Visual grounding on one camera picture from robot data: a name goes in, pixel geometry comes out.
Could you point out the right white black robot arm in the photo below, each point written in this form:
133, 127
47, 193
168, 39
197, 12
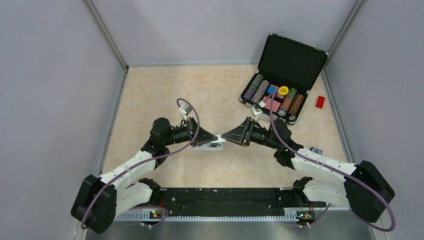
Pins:
359, 187

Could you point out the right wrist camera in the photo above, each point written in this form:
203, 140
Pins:
257, 110

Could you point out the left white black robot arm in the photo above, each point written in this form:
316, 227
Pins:
101, 198

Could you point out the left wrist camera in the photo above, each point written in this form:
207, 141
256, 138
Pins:
185, 110

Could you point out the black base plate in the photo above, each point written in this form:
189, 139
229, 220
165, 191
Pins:
229, 202

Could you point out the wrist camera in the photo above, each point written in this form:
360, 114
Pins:
257, 110
185, 110

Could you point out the blue round chip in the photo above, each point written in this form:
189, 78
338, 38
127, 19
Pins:
273, 89

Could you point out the green red chip stack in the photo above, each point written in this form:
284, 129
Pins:
288, 99

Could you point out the yellow big blind chip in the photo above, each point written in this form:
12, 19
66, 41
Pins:
283, 90

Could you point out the brown orange chip stack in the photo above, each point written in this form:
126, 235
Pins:
295, 106

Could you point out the white battery cover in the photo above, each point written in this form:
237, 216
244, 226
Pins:
221, 136

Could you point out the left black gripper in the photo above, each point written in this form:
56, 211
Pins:
203, 136

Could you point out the white remote control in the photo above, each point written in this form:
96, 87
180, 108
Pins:
213, 146

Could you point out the pink card deck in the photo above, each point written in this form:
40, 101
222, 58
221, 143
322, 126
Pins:
270, 104

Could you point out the red toy brick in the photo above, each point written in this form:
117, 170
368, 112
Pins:
320, 102

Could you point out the purple green chip stack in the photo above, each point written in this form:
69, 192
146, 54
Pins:
253, 87

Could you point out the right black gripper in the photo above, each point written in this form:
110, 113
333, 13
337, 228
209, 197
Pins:
242, 134

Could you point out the black poker chip case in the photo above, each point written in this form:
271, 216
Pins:
287, 62

